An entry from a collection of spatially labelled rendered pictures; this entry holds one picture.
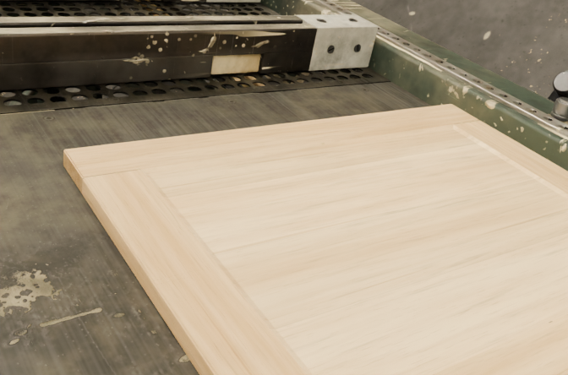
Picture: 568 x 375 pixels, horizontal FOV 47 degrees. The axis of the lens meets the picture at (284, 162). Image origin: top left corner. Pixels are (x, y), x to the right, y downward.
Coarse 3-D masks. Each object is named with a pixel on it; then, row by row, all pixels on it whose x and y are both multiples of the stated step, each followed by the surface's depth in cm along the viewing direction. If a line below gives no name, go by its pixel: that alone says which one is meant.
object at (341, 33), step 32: (0, 32) 74; (32, 32) 76; (64, 32) 78; (96, 32) 80; (128, 32) 83; (160, 32) 85; (192, 32) 88; (224, 32) 90; (256, 32) 93; (288, 32) 97; (320, 32) 100; (352, 32) 104; (0, 64) 76; (32, 64) 78; (64, 64) 80; (96, 64) 82; (128, 64) 85; (160, 64) 87; (192, 64) 90; (288, 64) 100; (320, 64) 103; (352, 64) 107
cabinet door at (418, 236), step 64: (256, 128) 77; (320, 128) 80; (384, 128) 84; (448, 128) 88; (128, 192) 60; (192, 192) 63; (256, 192) 65; (320, 192) 67; (384, 192) 70; (448, 192) 72; (512, 192) 75; (128, 256) 53; (192, 256) 53; (256, 256) 56; (320, 256) 57; (384, 256) 59; (448, 256) 61; (512, 256) 63; (192, 320) 47; (256, 320) 48; (320, 320) 50; (384, 320) 51; (448, 320) 53; (512, 320) 54
